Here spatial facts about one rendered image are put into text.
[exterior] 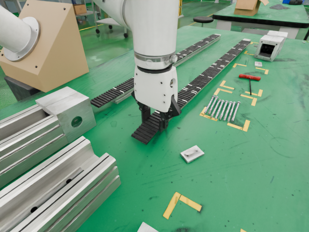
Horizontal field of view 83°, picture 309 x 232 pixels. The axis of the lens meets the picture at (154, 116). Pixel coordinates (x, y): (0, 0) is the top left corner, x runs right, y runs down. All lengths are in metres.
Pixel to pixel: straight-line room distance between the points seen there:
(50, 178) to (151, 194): 0.19
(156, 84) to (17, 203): 0.31
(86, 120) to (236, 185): 0.39
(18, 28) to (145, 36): 0.58
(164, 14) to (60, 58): 0.53
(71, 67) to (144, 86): 0.46
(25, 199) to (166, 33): 0.35
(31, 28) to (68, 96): 0.43
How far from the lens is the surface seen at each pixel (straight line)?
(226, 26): 2.42
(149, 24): 0.32
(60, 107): 0.48
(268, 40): 1.08
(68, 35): 0.79
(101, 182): 0.34
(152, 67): 0.34
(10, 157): 0.46
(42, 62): 0.75
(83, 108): 0.48
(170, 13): 0.33
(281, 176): 0.49
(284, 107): 0.72
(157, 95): 0.38
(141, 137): 0.45
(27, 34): 0.85
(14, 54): 0.88
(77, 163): 0.38
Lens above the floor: 1.12
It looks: 39 degrees down
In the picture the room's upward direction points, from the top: straight up
